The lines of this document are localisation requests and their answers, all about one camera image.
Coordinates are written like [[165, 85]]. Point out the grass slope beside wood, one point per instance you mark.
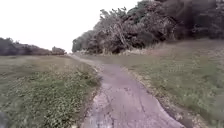
[[188, 74]]

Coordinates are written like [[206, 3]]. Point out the distant row of trees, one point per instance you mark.
[[20, 48]]

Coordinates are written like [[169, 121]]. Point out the flat grass field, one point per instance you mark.
[[40, 90]]

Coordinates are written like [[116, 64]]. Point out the dense wood of trees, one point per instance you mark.
[[150, 27]]

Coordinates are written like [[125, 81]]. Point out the grey asphalt path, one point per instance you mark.
[[124, 104]]

